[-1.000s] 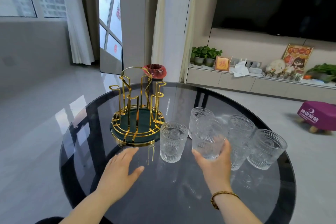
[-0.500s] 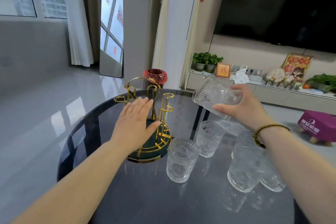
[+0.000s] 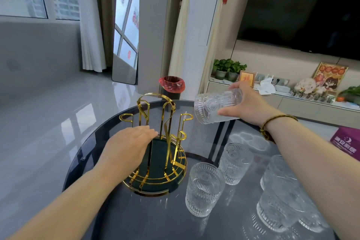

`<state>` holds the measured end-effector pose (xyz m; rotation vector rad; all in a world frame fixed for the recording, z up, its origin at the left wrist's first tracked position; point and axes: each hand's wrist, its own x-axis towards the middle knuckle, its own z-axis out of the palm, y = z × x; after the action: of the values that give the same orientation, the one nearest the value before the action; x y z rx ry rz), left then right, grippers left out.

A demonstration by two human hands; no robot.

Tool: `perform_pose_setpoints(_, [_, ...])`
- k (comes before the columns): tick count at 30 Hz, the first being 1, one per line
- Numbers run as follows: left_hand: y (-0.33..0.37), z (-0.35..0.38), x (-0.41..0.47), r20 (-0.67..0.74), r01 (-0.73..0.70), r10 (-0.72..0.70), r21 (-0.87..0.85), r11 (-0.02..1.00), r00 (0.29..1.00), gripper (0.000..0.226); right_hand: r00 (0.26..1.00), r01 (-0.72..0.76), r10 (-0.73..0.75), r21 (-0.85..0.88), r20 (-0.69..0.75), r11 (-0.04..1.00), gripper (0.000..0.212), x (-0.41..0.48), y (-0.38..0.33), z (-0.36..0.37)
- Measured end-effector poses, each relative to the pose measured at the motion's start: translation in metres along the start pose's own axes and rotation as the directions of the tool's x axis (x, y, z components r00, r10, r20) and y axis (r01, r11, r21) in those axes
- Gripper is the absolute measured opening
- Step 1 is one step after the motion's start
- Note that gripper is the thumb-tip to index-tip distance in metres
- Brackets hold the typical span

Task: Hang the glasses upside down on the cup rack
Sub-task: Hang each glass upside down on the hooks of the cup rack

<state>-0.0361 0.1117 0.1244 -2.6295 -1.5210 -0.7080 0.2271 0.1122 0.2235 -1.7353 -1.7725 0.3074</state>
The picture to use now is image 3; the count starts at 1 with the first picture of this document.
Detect person's right hand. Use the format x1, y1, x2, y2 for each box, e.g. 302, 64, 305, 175
218, 81, 281, 128

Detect person's left hand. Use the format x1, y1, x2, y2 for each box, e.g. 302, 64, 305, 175
97, 126, 159, 184

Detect clear ribbed drinking glass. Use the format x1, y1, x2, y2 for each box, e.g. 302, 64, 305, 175
185, 162, 226, 218
298, 200, 330, 233
260, 154, 299, 192
256, 183, 310, 233
194, 88, 243, 125
218, 142, 254, 186

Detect gold cup rack green tray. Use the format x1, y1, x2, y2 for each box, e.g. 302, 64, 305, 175
119, 92, 194, 197

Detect person's right forearm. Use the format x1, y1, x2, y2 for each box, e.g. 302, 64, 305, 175
263, 115, 360, 240

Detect person's left forearm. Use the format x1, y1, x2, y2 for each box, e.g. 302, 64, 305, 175
7, 164, 124, 240

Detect green potted plant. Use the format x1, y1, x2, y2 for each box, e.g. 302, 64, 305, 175
226, 61, 248, 82
212, 59, 230, 80

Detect white paper sheet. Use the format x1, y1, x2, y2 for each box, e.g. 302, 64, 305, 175
254, 82, 277, 96

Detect black bin with red bag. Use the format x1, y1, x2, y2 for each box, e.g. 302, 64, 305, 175
159, 76, 186, 100

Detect white router with antennas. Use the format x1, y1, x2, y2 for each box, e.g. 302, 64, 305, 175
264, 73, 291, 93

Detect white television cabinet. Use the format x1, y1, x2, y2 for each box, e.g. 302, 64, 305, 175
206, 80, 360, 130

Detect round decorative plate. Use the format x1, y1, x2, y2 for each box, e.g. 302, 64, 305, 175
294, 77, 317, 94

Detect row of small figurines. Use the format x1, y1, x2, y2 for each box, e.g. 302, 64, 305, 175
290, 90, 337, 104

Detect white standing air conditioner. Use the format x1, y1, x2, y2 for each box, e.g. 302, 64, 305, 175
180, 0, 226, 95

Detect cream curtain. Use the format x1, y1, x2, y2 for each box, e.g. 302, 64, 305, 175
168, 0, 195, 80

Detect tall standing mirror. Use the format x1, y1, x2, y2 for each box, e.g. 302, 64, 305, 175
112, 0, 140, 85

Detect gold framed cartoon picture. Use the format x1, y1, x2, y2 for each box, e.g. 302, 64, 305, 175
312, 62, 349, 96

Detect purple cardboard box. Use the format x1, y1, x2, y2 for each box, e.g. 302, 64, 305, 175
329, 126, 360, 162

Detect white curtain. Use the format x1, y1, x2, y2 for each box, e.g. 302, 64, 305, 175
78, 0, 107, 73

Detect green leafy vegetables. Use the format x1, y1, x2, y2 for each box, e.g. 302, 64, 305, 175
339, 85, 360, 106

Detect beige curtain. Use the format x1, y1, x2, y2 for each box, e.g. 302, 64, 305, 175
94, 0, 118, 68

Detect small wooden photo frame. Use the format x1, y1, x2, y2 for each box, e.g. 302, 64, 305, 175
238, 70, 255, 88

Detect brown beaded bracelet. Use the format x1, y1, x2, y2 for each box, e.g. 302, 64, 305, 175
260, 114, 298, 142

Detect black wall television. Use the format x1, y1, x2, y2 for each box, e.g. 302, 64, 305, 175
237, 0, 360, 61

